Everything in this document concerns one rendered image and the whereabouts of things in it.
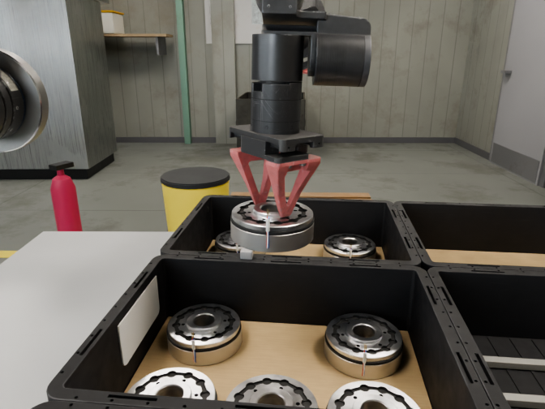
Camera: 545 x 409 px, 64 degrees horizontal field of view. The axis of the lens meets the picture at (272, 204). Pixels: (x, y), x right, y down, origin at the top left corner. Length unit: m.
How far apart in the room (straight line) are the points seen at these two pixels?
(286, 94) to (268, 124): 0.04
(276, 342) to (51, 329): 0.51
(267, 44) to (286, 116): 0.08
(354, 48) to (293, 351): 0.40
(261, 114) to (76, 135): 4.35
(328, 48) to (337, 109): 5.95
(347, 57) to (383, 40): 6.01
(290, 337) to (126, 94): 6.17
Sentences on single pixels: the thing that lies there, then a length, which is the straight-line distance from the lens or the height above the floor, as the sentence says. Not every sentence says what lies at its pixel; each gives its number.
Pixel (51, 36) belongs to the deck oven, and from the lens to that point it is 4.78.
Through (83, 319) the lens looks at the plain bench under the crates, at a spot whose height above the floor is 0.70.
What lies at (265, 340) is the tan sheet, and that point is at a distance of 0.66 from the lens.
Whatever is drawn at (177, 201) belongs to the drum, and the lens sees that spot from 2.32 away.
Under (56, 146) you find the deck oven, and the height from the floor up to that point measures 0.35.
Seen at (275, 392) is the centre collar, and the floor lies 0.87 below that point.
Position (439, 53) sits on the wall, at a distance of 6.71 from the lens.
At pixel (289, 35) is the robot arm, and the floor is 1.24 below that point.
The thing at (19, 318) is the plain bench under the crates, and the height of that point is 0.70.
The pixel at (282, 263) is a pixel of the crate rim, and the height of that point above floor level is 0.93.
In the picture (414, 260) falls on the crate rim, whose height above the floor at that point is 0.93.
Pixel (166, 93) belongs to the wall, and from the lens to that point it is 6.53.
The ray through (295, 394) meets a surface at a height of 0.86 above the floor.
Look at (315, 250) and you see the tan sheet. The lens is 0.92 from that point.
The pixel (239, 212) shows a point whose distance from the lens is 0.55.
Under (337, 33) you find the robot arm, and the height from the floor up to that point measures 1.24.
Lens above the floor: 1.22
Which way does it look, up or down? 19 degrees down
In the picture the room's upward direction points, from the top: straight up
